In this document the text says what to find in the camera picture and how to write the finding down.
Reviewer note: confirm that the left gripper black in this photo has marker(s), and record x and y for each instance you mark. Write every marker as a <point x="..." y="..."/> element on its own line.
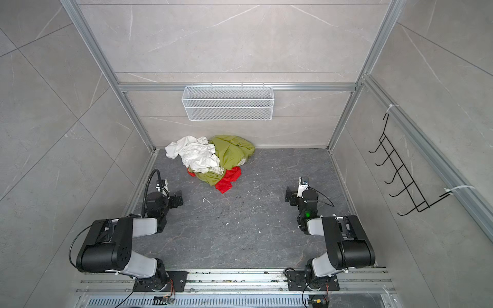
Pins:
<point x="175" y="199"/>

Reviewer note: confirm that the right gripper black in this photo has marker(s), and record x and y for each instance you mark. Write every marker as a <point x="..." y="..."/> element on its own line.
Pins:
<point x="291" y="195"/>

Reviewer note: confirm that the red cloth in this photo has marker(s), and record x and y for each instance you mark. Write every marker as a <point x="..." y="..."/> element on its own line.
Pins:
<point x="222" y="183"/>

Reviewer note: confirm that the green patterned cloth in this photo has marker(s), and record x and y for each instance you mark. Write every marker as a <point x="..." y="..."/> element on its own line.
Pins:
<point x="233" y="151"/>

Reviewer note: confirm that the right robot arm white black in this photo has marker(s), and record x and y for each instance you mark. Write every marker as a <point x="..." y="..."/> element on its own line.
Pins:
<point x="347" y="245"/>

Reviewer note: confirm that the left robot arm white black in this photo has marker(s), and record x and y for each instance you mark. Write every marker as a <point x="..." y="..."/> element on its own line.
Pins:
<point x="108" y="243"/>

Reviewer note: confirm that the white cloth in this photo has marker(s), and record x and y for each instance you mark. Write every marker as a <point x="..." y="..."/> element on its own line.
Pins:
<point x="197" y="154"/>

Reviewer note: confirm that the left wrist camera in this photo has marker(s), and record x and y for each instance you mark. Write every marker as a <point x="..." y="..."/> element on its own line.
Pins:
<point x="162" y="186"/>

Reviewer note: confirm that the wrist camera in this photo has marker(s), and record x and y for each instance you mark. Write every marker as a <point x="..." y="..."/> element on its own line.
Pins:
<point x="162" y="186"/>
<point x="304" y="184"/>

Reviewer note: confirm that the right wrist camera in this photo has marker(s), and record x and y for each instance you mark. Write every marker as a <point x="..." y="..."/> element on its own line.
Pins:
<point x="304" y="184"/>

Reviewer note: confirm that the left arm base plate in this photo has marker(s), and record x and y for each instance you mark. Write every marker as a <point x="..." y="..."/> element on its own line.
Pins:
<point x="173" y="280"/>

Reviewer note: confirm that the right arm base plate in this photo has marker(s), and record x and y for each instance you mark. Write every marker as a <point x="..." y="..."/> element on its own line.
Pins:
<point x="312" y="281"/>

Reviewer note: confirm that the white wire mesh basket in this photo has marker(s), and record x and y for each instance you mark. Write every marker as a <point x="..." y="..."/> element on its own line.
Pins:
<point x="228" y="103"/>

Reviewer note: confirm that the aluminium mounting rail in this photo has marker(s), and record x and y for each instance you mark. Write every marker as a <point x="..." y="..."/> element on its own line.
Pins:
<point x="273" y="281"/>

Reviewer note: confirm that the black wire hook rack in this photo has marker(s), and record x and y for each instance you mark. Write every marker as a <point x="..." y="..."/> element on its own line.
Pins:
<point x="402" y="175"/>

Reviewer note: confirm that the aluminium frame profile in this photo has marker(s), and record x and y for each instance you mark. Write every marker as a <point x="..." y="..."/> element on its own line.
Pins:
<point x="473" y="202"/>

